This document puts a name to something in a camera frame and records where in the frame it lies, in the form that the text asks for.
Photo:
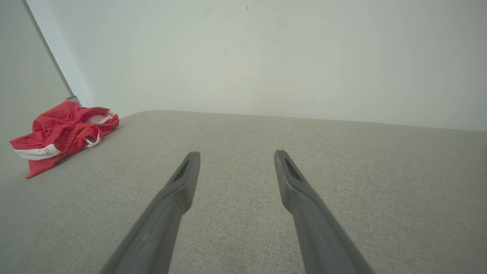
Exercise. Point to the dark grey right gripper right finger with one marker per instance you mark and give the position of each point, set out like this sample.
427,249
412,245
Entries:
315,224

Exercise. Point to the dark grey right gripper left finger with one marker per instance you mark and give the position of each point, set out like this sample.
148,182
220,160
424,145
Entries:
152,228

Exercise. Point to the red shorts with white band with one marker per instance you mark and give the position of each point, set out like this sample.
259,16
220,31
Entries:
61,129

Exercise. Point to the grey fabric sofa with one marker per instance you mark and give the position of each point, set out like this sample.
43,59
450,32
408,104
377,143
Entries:
243,133

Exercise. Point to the grey metal wall trim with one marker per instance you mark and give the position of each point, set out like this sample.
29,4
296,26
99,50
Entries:
49,49

